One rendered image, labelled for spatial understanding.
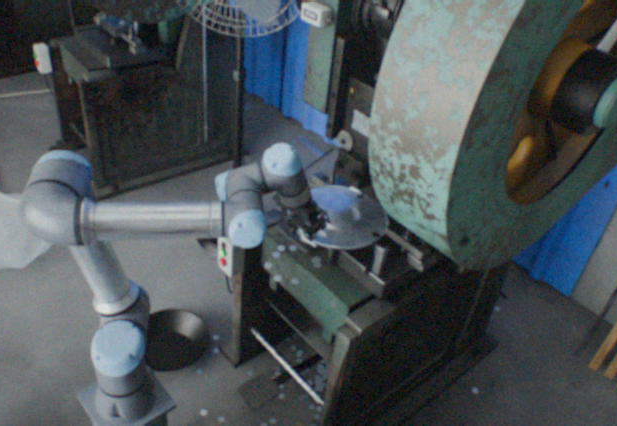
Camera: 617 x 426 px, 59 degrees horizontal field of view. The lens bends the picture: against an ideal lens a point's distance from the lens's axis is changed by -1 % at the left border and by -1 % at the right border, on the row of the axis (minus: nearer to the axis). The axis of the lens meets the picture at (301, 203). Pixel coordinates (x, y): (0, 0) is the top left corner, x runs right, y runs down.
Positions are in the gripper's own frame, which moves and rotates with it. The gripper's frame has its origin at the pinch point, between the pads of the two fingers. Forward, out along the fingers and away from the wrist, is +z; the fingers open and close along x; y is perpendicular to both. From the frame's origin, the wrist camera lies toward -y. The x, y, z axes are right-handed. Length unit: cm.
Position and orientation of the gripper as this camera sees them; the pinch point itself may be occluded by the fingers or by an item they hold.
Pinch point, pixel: (309, 236)
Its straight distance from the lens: 146.7
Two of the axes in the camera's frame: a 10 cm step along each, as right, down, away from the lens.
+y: 6.7, 4.9, -5.7
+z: 2.3, 5.8, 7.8
